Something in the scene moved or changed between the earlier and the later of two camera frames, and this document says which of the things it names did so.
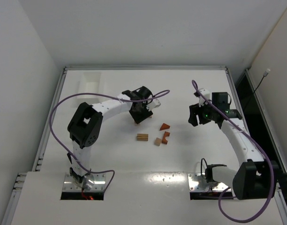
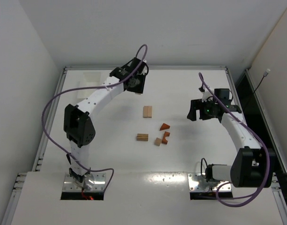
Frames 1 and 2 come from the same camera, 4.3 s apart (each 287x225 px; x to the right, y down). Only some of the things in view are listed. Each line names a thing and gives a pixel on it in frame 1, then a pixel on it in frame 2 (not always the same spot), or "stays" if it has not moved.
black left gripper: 138,112 → 140,85
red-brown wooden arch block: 165,134 stays
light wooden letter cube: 158,141 stays
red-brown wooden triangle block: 164,126 stays
